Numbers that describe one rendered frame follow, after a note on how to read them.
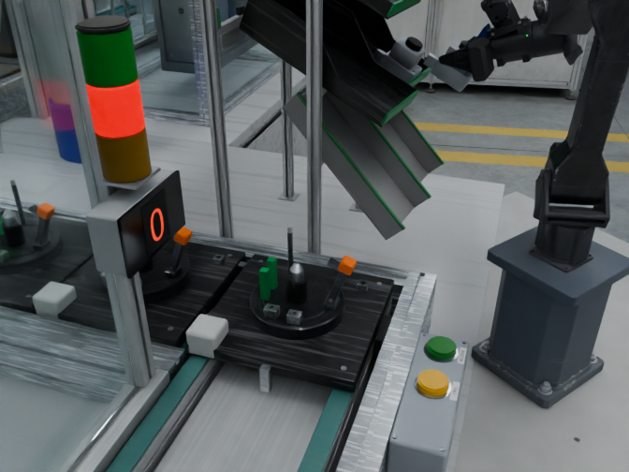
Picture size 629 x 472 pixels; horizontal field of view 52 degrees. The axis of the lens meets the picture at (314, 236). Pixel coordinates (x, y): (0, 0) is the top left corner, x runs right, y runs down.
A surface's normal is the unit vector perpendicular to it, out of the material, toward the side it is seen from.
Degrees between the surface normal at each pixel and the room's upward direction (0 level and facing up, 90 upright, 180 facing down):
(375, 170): 45
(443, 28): 90
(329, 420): 0
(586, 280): 0
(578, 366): 90
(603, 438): 0
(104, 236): 90
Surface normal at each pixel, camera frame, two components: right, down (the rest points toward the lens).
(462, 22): -0.15, 0.51
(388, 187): 0.62, -0.43
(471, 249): 0.00, -0.85
